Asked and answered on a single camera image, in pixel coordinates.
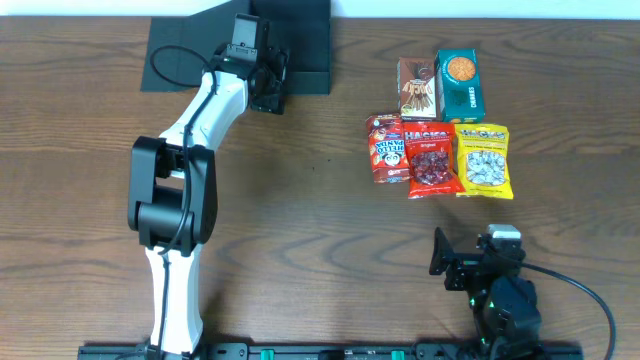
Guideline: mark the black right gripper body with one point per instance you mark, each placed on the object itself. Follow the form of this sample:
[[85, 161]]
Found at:
[[458, 270]]

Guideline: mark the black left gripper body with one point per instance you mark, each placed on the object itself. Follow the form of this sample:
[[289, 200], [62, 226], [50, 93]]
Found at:
[[270, 105]]

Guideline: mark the red Hacks candy bag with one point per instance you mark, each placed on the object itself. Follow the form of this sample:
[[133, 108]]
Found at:
[[429, 151]]

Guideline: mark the dark green gift box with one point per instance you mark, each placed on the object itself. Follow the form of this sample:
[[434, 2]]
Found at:
[[178, 46]]

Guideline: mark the Hello Panda snack bag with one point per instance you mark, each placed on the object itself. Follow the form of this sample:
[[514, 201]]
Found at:
[[387, 149]]

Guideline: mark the brown Pocky box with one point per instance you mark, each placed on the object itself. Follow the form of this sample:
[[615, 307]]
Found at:
[[416, 89]]

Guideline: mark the teal cookie box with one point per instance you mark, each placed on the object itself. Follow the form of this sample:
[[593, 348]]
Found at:
[[458, 86]]

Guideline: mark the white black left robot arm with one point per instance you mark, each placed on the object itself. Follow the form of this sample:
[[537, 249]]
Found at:
[[172, 201]]

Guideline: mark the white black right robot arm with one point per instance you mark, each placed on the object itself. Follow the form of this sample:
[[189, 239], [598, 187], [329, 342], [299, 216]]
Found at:
[[503, 305]]

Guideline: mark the yellow Hacks candy bag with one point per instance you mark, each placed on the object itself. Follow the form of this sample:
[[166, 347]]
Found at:
[[482, 151]]

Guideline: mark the black mounting rail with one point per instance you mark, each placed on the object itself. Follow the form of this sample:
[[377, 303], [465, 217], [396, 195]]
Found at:
[[242, 351]]

